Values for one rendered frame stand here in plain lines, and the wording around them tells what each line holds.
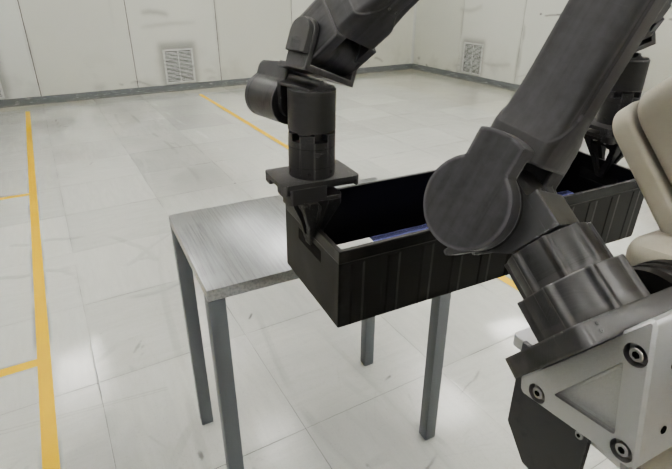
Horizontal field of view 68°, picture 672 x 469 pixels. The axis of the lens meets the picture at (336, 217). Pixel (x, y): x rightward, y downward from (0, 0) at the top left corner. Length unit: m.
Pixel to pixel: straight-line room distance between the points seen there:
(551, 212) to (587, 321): 0.08
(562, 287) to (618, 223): 0.58
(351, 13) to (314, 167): 0.17
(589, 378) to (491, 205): 0.14
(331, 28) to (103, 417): 1.77
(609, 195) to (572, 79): 0.49
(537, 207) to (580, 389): 0.14
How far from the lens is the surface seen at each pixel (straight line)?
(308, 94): 0.57
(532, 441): 0.68
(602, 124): 0.96
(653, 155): 0.50
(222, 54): 7.99
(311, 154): 0.59
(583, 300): 0.38
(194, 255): 1.29
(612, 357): 0.39
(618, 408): 0.40
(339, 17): 0.56
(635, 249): 0.49
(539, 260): 0.40
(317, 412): 1.95
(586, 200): 0.86
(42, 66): 7.62
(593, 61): 0.42
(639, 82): 0.96
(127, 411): 2.10
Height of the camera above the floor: 1.41
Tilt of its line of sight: 25 degrees down
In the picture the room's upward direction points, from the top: straight up
